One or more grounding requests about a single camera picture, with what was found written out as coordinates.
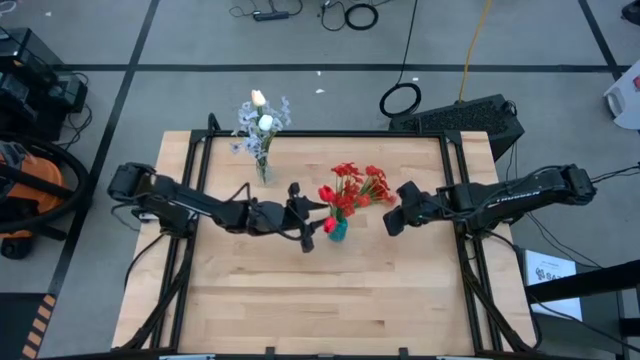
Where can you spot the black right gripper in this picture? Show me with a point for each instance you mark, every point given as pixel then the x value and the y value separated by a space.
pixel 420 202

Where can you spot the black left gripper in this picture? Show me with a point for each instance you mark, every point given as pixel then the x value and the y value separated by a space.
pixel 272 217

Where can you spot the red artificial tulip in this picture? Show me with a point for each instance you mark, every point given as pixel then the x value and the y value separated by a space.
pixel 330 225
pixel 326 193

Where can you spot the teal patterned glass vase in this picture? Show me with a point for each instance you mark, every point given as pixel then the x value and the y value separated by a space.
pixel 340 234

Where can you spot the white artificial tulip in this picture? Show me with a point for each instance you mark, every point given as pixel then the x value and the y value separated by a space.
pixel 265 122

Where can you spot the cream artificial tulip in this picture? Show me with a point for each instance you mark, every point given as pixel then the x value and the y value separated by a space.
pixel 258 97

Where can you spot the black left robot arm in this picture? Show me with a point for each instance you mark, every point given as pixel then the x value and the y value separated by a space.
pixel 175 200

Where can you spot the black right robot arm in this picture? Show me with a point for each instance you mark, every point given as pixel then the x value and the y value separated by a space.
pixel 525 192

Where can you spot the clear glass vase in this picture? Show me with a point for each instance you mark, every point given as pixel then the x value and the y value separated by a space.
pixel 264 172

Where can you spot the black computer case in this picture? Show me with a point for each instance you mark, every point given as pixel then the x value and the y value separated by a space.
pixel 460 120

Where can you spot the white printed sign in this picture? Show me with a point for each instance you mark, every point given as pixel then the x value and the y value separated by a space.
pixel 552 280

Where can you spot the black metal beam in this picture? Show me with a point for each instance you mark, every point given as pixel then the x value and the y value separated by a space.
pixel 585 285

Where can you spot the black power strip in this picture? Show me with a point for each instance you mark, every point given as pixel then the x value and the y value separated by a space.
pixel 271 16

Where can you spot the white plastic device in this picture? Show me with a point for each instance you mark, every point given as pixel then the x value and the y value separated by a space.
pixel 625 100

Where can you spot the orange vacuum cleaner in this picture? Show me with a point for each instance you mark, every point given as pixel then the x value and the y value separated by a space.
pixel 30 185

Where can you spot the black orange striped mat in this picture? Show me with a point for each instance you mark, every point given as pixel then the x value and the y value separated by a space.
pixel 37 325

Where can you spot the black equipment cart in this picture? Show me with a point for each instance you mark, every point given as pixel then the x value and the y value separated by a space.
pixel 30 90

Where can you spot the black metal table frame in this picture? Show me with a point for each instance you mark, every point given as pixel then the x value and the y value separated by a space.
pixel 325 133

